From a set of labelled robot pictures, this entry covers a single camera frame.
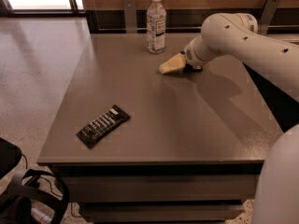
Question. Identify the window frame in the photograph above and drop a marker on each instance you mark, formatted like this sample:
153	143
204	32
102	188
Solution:
41	7

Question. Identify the black chair seat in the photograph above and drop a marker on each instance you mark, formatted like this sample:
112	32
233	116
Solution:
10	156

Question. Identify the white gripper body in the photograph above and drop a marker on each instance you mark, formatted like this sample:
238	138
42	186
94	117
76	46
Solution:
191	55

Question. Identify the metal wall bracket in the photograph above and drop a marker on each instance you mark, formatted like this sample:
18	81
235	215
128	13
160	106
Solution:
267	14
130	16

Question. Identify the black rxbar chocolate wrapper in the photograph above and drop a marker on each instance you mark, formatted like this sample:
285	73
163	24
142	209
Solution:
96	130

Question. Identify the clear plastic water bottle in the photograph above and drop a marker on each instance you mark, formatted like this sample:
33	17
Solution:
156	25

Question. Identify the right metal wall bracket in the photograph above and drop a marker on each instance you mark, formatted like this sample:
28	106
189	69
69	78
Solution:
267	14

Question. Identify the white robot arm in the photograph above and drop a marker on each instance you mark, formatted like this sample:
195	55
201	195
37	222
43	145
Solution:
277	196

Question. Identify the blue rxbar blueberry wrapper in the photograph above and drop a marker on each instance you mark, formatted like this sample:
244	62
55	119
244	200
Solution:
190	69

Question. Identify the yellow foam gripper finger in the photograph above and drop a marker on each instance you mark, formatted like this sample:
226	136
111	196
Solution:
174	65

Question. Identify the grey drawer cabinet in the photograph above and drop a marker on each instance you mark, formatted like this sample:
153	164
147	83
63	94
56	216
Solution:
193	148

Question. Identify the left metal wall bracket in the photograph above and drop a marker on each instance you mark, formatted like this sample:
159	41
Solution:
130	16

